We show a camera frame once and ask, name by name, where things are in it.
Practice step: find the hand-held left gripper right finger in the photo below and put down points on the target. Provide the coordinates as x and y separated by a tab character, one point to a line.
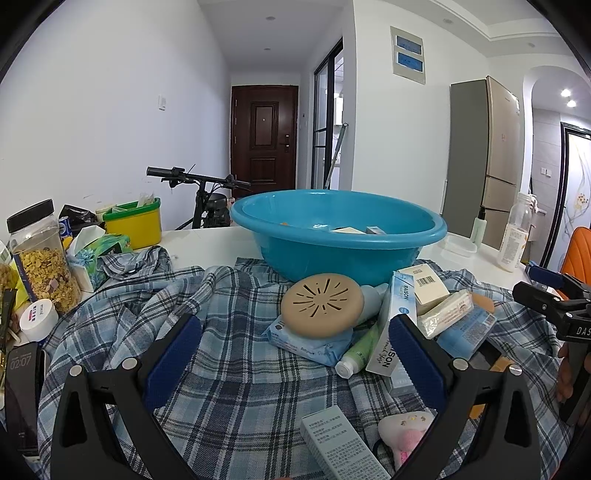
415	360

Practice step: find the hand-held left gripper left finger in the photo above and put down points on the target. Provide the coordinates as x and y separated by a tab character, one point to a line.
173	360

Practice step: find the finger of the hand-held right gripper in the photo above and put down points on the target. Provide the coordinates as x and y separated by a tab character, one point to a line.
535	297
545	276

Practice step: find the blue plastic basin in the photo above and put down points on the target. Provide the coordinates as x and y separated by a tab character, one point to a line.
341	254

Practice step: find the white desktop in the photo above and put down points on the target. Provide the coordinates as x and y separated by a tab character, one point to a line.
207	244

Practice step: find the person's right hand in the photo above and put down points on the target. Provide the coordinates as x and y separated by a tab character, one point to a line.
564	378

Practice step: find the orange chair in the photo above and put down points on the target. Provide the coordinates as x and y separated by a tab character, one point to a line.
577	258

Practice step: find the clear plastic bottle white label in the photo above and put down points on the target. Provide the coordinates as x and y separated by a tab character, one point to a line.
515	240

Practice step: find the white plastic packet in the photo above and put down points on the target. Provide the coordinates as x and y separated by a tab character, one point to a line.
443	316

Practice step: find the orange makeup sponge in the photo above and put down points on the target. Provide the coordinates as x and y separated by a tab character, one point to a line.
484	303

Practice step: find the light blue packet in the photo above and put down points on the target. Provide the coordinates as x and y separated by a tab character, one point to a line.
466	332

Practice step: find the green and white tube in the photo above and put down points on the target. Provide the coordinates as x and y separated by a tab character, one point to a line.
358	355

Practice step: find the white and blue toothpaste box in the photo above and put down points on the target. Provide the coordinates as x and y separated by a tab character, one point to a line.
393	300

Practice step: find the blue plaid shirt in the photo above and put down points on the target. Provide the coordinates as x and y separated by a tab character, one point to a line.
240	378

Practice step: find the light blue tube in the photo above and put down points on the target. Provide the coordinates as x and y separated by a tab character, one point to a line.
371	302

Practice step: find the white box with barcode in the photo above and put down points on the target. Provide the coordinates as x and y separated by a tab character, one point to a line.
429	288

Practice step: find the white and pink plush toy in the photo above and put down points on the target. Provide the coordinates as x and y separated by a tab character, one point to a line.
406	434

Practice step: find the pale green spray bottle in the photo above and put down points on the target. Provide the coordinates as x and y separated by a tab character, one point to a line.
479	230

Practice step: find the clear plastic food container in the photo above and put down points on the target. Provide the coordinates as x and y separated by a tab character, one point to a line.
459	244

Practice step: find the floral glass door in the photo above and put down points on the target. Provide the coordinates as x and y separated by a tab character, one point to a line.
577	184

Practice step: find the blue wet wipes pack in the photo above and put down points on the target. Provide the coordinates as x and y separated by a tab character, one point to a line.
314	348

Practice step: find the beige round vented disc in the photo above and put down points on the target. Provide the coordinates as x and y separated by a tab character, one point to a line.
323	304

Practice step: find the grey green carton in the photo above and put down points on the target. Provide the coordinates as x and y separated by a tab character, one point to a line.
341	447

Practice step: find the green and blue tissue box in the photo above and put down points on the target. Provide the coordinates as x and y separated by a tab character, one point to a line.
97	258

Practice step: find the beige refrigerator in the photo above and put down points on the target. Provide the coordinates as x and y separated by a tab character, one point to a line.
485	161

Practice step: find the white cream jar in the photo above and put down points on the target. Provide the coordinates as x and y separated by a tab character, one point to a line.
39	321

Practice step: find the yellow container green rim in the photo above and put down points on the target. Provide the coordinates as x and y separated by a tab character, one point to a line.
134	226

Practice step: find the clear cereal jar black lid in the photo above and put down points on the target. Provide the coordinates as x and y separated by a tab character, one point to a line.
46	277

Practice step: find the black smartphone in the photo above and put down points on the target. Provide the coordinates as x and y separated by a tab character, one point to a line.
21	397

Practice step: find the black bicycle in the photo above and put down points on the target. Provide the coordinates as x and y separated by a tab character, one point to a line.
203	198

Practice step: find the blue and white snack packet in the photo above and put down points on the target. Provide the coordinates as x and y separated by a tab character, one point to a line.
66	227

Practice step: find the black snack bag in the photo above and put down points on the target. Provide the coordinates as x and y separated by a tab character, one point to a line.
78	217

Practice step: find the yellow snack packet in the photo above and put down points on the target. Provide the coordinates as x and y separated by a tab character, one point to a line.
9	290

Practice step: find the mop pole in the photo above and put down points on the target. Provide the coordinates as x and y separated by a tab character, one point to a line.
336	157

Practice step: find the brown entrance door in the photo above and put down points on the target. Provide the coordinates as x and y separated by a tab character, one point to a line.
263	138

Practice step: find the black framed glass sliding door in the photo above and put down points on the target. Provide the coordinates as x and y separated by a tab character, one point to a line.
328	115

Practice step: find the white wall switch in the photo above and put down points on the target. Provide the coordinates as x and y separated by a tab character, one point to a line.
162	102

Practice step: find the wall electrical panel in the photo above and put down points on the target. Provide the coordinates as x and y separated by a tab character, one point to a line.
408	55

